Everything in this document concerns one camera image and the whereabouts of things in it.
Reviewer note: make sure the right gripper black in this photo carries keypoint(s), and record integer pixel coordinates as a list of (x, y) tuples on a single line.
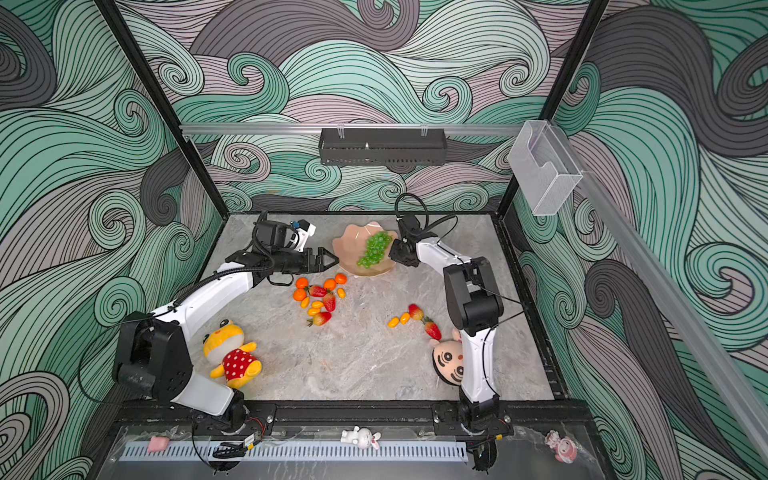
[(395, 255)]

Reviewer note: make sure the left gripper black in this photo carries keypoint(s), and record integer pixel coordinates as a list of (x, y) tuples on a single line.
[(317, 265)]

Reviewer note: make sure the green grape bunch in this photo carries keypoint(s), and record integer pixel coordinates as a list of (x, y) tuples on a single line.
[(375, 249)]

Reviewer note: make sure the pink fruit bowl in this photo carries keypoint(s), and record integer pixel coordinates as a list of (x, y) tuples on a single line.
[(350, 246)]

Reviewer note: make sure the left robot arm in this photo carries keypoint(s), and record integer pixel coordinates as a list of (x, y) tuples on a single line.
[(152, 354)]

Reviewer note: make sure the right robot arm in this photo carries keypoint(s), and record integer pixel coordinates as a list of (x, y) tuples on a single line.
[(474, 306)]

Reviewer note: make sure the strawberry upper left cluster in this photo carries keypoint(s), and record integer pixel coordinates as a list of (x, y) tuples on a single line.
[(316, 291)]

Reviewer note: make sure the strawberry cluster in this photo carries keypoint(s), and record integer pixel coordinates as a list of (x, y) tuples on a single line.
[(319, 319), (329, 302), (316, 291)]

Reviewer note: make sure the large orange lower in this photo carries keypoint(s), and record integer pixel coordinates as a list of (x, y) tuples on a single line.
[(299, 294)]

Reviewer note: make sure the strawberry middle left cluster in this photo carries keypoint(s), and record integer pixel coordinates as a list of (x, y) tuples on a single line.
[(329, 302)]

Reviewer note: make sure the strawberry bottom left cluster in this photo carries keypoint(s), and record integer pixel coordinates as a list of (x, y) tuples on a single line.
[(319, 319)]

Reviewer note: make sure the pig-face plush doll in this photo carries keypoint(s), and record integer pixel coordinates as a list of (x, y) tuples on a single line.
[(447, 359)]

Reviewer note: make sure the yellow plush toy red dress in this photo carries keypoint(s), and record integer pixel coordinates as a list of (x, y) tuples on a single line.
[(232, 358)]

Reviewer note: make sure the white bunny figurine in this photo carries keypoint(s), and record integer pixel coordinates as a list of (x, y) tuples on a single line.
[(362, 438)]

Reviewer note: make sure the small pink eraser toy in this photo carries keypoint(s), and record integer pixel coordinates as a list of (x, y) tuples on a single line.
[(158, 444)]

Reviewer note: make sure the pink pig figurine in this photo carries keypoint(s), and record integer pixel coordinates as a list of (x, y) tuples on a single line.
[(564, 448)]

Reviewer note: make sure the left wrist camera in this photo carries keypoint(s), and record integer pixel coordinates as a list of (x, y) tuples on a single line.
[(302, 230)]

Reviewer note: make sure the black wall tray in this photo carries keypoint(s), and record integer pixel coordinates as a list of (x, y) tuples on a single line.
[(390, 148)]

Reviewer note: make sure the aluminium rail back wall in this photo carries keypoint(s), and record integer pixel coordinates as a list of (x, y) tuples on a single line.
[(273, 128)]

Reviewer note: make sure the clear plastic wall bin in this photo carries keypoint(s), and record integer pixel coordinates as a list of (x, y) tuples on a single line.
[(544, 164)]

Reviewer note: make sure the white slotted cable duct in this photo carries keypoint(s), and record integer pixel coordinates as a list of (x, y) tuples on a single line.
[(304, 451)]

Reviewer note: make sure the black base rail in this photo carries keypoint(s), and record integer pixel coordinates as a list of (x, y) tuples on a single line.
[(442, 417)]

